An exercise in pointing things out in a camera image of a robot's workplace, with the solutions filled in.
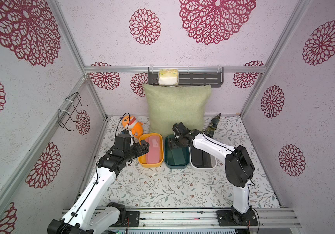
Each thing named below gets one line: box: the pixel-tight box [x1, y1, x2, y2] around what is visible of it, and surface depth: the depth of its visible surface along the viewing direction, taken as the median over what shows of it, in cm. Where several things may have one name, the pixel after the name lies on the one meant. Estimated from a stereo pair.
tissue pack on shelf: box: [157, 68, 179, 86], surface depth 92 cm
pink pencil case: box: [145, 135, 161, 165], surface depth 97 cm
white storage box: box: [188, 146, 218, 170], surface depth 89 cm
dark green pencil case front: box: [170, 148, 186, 166], surface depth 89 cm
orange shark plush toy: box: [121, 115, 144, 140], surface depth 109 cm
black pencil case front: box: [189, 146, 212, 168], surface depth 89 cm
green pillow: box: [142, 83, 212, 138], surface depth 90 cm
